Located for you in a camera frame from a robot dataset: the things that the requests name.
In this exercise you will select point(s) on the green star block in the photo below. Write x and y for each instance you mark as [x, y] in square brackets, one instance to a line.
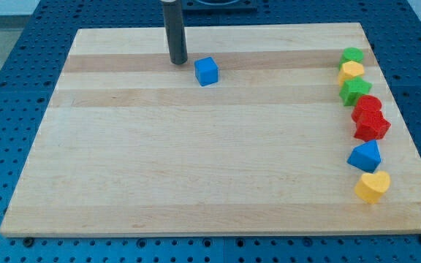
[353, 89]

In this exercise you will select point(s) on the light wooden board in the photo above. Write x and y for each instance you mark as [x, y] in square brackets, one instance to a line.
[132, 145]

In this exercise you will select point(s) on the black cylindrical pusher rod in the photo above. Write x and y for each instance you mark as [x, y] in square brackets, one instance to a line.
[175, 31]

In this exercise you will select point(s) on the green circle block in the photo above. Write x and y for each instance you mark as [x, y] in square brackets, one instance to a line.
[351, 54]

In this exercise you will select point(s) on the blue cube block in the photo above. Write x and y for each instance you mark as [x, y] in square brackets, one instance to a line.
[206, 71]

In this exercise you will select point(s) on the blue triangle block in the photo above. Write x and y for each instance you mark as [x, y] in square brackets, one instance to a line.
[366, 156]

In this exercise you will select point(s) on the yellow heart block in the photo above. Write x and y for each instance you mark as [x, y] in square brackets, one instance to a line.
[372, 186]

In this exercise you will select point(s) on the red circle block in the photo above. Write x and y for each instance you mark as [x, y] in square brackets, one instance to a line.
[365, 104]

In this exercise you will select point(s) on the yellow hexagon block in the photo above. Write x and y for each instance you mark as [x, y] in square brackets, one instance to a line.
[349, 70]

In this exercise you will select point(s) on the red pentagon block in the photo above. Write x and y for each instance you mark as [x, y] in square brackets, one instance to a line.
[371, 126]

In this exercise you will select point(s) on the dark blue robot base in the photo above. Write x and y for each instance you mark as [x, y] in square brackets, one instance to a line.
[218, 5]

